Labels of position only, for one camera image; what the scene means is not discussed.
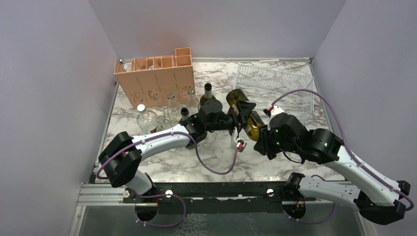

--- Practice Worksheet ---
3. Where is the white wire wine rack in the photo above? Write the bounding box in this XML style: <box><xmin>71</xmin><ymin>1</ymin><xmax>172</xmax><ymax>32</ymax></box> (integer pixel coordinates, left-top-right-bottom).
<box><xmin>234</xmin><ymin>64</ymin><xmax>314</xmax><ymax>124</ymax></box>

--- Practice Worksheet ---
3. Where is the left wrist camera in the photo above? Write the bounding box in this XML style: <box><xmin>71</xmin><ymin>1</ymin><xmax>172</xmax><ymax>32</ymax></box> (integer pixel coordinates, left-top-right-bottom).
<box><xmin>230</xmin><ymin>127</ymin><xmax>247</xmax><ymax>152</ymax></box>

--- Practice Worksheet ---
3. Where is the green wine bottle silver neck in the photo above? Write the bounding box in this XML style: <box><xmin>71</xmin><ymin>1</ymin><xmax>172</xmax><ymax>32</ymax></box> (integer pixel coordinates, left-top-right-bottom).
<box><xmin>199</xmin><ymin>83</ymin><xmax>216</xmax><ymax>107</ymax></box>

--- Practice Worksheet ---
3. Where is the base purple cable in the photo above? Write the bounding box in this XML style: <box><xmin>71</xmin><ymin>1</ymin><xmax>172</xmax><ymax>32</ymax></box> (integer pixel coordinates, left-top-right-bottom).
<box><xmin>134</xmin><ymin>194</ymin><xmax>187</xmax><ymax>229</ymax></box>
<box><xmin>282</xmin><ymin>174</ymin><xmax>337</xmax><ymax>225</ymax></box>

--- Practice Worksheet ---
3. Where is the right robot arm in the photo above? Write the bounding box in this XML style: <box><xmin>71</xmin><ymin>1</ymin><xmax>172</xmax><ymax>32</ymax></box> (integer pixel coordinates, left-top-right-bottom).
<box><xmin>254</xmin><ymin>113</ymin><xmax>411</xmax><ymax>225</ymax></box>

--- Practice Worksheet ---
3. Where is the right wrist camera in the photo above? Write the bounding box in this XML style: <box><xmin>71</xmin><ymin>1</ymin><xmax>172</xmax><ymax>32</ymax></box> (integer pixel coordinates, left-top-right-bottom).
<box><xmin>263</xmin><ymin>105</ymin><xmax>285</xmax><ymax>118</ymax></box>

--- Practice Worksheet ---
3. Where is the green Primitivo wine bottle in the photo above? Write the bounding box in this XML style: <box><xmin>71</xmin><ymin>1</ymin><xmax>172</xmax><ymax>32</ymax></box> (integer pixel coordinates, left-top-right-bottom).
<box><xmin>179</xmin><ymin>107</ymin><xmax>189</xmax><ymax>123</ymax></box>

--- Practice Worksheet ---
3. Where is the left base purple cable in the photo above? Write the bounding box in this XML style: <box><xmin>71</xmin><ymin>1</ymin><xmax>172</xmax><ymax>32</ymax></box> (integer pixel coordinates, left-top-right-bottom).
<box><xmin>134</xmin><ymin>194</ymin><xmax>187</xmax><ymax>229</ymax></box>

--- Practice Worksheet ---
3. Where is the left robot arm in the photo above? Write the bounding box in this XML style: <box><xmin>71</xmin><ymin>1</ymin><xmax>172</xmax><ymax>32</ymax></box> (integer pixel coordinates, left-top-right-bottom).
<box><xmin>96</xmin><ymin>99</ymin><xmax>256</xmax><ymax>202</ymax></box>

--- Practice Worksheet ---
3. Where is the clear bottle silver cap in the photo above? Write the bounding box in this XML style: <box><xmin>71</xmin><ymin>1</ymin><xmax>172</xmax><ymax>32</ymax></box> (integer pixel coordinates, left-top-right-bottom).
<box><xmin>137</xmin><ymin>104</ymin><xmax>159</xmax><ymax>135</ymax></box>

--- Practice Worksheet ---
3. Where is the small clear glass bottle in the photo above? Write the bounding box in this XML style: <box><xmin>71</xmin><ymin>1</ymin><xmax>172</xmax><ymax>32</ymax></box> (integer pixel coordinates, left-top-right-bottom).
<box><xmin>156</xmin><ymin>116</ymin><xmax>172</xmax><ymax>132</ymax></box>

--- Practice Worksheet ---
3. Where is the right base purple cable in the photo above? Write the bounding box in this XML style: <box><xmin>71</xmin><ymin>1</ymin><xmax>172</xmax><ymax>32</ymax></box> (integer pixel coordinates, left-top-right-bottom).
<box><xmin>282</xmin><ymin>174</ymin><xmax>337</xmax><ymax>225</ymax></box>

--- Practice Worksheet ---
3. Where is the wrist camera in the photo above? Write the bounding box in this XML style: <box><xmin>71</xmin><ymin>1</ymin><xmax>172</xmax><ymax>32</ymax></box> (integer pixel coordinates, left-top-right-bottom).
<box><xmin>230</xmin><ymin>127</ymin><xmax>247</xmax><ymax>152</ymax></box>
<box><xmin>263</xmin><ymin>105</ymin><xmax>285</xmax><ymax>118</ymax></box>

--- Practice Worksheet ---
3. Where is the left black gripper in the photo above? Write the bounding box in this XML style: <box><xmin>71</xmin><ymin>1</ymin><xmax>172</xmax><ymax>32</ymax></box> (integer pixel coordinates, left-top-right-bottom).
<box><xmin>206</xmin><ymin>101</ymin><xmax>256</xmax><ymax>139</ymax></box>

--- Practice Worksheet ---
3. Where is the peach plastic crate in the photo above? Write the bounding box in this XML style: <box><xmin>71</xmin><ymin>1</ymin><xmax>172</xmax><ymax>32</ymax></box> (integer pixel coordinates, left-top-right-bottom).
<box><xmin>114</xmin><ymin>47</ymin><xmax>195</xmax><ymax>109</ymax></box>

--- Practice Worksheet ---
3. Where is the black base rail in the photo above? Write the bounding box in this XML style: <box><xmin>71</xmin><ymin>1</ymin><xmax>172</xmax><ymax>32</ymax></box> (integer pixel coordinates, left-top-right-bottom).
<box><xmin>89</xmin><ymin>180</ymin><xmax>356</xmax><ymax>216</ymax></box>

